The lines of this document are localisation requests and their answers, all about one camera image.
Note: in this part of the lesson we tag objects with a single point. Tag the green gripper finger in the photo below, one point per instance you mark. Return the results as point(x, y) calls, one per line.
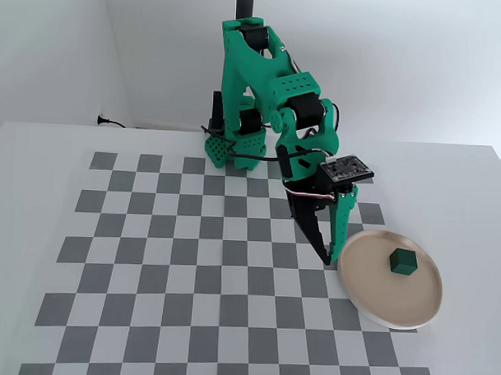
point(342, 223)

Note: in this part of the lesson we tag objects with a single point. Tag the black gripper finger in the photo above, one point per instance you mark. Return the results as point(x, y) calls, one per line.
point(311, 226)

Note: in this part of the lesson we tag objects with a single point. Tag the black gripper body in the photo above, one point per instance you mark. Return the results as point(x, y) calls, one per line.
point(310, 206)

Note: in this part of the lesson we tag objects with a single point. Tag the dark green dice cube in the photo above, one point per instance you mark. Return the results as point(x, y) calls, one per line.
point(403, 263)

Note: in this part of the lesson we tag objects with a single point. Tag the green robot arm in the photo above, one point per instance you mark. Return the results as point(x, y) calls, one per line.
point(246, 72)

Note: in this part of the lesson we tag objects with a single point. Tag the beige round plate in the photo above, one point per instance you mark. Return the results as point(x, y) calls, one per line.
point(366, 282)

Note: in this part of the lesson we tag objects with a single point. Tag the grey white checkerboard mat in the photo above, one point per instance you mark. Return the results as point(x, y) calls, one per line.
point(148, 274)

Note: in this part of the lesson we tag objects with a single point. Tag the black vertical pole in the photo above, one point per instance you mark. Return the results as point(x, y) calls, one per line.
point(245, 4)

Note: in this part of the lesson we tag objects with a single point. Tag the black camera circuit board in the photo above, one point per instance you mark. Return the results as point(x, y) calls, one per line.
point(346, 168)

